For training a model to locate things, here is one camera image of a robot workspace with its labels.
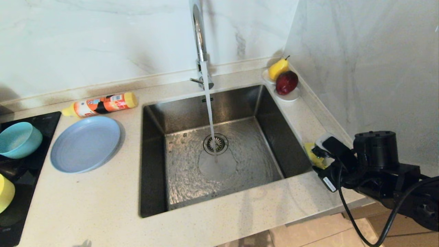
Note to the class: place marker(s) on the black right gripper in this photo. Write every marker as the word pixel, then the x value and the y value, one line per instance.
pixel 337 175

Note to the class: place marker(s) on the yellow sponge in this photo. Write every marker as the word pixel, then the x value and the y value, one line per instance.
pixel 313 156

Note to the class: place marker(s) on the chrome faucet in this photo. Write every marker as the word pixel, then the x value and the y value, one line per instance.
pixel 198 34

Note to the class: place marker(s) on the orange dish soap bottle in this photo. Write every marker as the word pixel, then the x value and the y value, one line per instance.
pixel 103 104

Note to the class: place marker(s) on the gray plate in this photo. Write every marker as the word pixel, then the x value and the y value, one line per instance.
pixel 85 144

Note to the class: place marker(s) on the teal bowl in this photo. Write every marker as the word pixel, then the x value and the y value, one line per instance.
pixel 19 139

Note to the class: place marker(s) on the yellow-green bowl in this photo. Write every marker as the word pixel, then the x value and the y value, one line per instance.
pixel 6 193

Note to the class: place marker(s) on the stainless steel sink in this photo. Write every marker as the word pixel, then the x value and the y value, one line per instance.
pixel 260 157

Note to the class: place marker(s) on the metal sink drain strainer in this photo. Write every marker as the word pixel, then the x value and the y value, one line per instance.
pixel 222 144

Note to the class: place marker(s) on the light wooden cabinet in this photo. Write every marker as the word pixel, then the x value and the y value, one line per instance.
pixel 404 226

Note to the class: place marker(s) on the small white fruit dish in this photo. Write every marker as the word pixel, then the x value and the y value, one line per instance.
pixel 291 97

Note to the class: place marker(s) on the dark red apple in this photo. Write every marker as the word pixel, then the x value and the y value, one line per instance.
pixel 286 83

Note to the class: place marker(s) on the yellow pear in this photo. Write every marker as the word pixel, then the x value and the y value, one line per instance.
pixel 277 68

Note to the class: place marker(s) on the running water stream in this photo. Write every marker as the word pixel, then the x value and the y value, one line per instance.
pixel 208 109

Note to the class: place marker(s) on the black induction cooktop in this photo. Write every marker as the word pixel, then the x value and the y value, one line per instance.
pixel 20 206

